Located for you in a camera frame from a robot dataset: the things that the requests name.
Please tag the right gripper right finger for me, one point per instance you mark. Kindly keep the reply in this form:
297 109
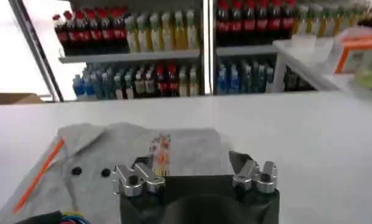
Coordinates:
258 179

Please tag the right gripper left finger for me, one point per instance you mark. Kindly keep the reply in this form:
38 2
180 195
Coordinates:
137 182

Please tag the grey printed shirt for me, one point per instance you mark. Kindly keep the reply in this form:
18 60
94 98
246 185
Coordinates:
91 194

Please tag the bottle shelf beside side table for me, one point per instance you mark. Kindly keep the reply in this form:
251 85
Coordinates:
252 39

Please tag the black slanted pole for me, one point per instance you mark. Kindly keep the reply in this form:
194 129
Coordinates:
50 70

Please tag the bottle shelf with green-capped bottles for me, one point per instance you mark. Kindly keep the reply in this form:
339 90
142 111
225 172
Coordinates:
143 39

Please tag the brown cardboard box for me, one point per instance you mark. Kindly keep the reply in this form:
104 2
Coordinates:
15 98

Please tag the green cloth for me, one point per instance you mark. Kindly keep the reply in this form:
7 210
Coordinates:
369 79

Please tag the orange tissue box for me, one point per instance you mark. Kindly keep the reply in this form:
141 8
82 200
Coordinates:
359 53

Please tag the grey slanted pole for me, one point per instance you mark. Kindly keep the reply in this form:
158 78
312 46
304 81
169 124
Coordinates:
33 54

